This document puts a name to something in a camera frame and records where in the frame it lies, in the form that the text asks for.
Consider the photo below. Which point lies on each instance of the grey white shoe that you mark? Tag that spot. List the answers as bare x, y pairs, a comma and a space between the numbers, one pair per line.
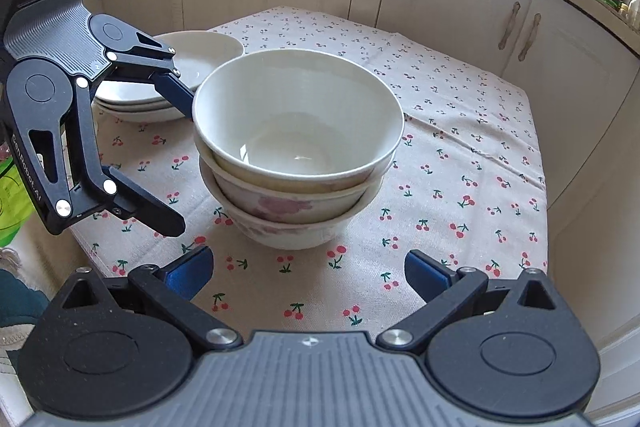
10, 349

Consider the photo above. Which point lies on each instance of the green plastic bag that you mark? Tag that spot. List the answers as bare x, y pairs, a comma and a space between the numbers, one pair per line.
12, 207

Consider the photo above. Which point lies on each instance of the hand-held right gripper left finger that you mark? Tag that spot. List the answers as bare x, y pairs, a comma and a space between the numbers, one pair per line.
192, 272

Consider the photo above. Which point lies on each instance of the clear oil bottle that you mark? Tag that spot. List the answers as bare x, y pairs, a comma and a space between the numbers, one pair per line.
635, 9

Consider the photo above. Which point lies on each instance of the white bowl with pink flowers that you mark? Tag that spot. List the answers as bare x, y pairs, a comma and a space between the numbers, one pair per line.
290, 234
300, 207
300, 107

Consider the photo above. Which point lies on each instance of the white fruit-print plate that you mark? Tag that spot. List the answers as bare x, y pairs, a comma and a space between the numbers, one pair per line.
130, 107
145, 117
210, 57

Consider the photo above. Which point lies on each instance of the cherry-print tablecloth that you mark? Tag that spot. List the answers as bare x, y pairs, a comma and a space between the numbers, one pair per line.
450, 157

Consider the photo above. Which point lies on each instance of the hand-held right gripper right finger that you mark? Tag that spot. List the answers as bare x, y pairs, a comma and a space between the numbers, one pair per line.
425, 277

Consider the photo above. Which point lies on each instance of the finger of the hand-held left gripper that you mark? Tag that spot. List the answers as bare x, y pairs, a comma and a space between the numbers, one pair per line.
145, 207
175, 94

